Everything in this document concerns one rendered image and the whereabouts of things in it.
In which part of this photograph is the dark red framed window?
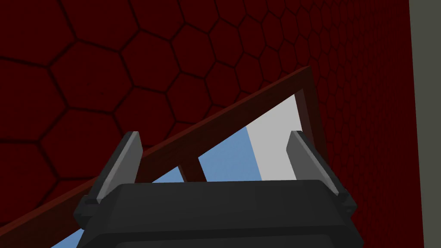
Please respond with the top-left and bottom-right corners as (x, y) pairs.
(0, 65), (329, 248)

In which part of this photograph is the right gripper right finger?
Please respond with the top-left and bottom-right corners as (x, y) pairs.
(286, 130), (358, 217)

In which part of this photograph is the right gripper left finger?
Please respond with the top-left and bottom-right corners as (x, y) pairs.
(73, 130), (143, 230)

